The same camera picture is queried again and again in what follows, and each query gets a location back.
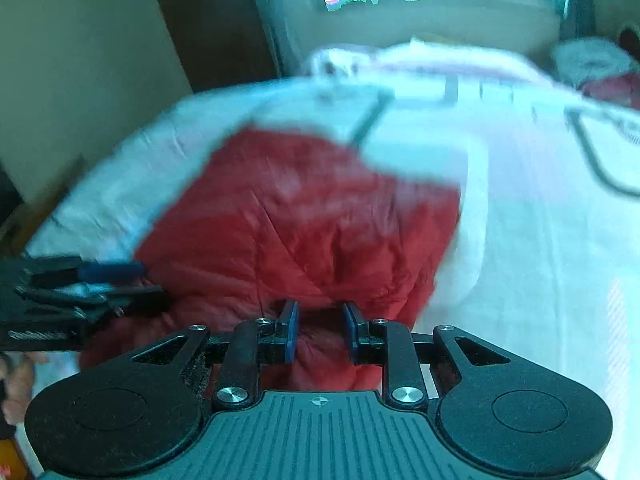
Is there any white grey-patterned duvet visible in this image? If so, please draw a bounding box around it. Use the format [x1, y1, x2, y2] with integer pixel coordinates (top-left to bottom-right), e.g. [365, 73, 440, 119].
[22, 77, 640, 480]

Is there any person's left hand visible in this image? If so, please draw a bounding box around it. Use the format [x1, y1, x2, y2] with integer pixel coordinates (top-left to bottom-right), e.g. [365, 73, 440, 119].
[0, 351, 52, 427]

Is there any pink blanket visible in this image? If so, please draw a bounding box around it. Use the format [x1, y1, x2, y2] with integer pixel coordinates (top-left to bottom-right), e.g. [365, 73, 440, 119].
[300, 35, 557, 92]

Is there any grey pillow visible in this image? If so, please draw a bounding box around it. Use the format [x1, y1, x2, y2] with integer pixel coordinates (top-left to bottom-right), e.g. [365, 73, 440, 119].
[550, 37, 637, 89]

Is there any brown wooden furniture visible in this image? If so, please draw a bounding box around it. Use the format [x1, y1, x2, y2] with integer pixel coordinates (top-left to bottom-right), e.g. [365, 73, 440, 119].
[0, 155, 88, 257]

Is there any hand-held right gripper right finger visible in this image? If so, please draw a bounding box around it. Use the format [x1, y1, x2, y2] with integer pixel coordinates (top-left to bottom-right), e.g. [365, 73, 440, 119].
[342, 301, 512, 407]

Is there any red pillow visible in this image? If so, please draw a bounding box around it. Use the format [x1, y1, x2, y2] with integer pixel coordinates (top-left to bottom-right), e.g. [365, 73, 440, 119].
[581, 72, 640, 109]

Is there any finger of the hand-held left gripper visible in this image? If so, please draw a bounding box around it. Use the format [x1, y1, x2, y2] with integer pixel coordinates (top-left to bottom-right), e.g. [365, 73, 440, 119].
[30, 283, 172, 315]
[75, 261, 147, 284]

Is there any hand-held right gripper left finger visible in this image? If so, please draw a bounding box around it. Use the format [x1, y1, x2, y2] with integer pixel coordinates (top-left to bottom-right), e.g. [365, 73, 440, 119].
[131, 300, 301, 410]

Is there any dark wooden wardrobe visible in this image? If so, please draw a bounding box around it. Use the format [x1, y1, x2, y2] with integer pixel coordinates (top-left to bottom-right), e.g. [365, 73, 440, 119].
[145, 0, 282, 93]

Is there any brown petal-shaped headboard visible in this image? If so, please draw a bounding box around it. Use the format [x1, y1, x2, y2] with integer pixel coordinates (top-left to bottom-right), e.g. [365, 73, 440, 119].
[615, 21, 640, 52]

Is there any red puffer jacket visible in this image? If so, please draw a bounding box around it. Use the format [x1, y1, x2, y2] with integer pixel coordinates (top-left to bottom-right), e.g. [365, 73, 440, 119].
[77, 127, 464, 394]

